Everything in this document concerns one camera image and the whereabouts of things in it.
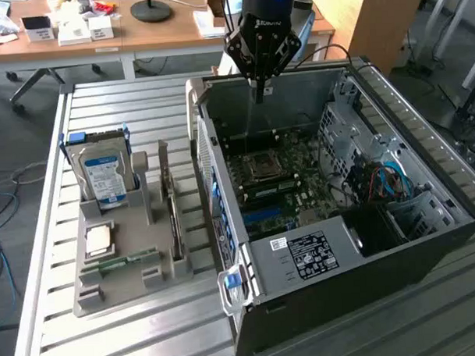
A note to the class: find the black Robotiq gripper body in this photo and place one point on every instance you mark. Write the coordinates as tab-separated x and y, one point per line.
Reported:
265	24

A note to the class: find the green graphics card black shroud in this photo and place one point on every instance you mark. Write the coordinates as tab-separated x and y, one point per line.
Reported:
172	211

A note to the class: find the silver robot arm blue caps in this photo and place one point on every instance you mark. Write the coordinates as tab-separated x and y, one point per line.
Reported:
307	29

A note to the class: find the white paper booklet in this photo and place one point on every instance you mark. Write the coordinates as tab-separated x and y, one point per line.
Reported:
208	24

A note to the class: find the wooden office desk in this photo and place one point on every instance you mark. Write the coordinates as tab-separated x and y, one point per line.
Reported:
42	48
158	32

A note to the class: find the black round lamp base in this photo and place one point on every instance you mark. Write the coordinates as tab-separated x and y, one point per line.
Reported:
151	11

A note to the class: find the silver disk bay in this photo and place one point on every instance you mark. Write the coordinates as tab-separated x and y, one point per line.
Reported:
422	214
337	139

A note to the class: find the metal CPU socket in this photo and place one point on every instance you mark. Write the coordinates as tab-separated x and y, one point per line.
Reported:
264	165

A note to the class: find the white cardboard box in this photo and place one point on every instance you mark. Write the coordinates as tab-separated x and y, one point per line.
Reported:
101	32
74	33

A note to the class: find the small red object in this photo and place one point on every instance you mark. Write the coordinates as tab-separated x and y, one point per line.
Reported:
104	7

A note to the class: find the installed RAM stick with label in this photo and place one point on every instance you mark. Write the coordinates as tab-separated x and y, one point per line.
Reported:
271	190

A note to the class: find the green motherboard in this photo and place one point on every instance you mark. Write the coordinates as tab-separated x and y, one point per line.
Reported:
312	199

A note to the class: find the blue expansion slot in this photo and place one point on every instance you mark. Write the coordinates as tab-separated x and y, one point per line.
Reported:
262	215

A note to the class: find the hard disk in blue caddy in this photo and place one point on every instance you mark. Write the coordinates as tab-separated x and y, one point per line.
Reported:
104	175

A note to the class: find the white cup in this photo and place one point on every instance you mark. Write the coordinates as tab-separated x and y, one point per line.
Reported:
56	2

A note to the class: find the white box black inside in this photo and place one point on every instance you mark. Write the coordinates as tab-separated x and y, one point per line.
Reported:
41	34

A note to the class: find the grey plastic parts rack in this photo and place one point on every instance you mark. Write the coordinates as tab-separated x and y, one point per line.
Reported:
134	236

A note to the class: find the grey power supply housing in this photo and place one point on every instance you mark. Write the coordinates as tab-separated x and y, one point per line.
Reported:
272	270

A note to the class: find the blue case release latch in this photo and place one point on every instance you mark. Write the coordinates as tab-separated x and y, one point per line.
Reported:
231	281

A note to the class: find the white paper slip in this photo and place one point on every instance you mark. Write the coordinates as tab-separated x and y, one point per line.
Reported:
2	39

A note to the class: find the silver CPU chip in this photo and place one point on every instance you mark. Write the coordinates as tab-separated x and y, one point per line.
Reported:
97	239

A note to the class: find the green loose RAM stick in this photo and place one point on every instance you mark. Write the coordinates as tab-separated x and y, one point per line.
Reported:
119	261

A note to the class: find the black open PC case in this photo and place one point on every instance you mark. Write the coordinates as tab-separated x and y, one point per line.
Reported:
343	295

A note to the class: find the white desk frame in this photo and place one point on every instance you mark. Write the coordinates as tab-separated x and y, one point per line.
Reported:
452	22

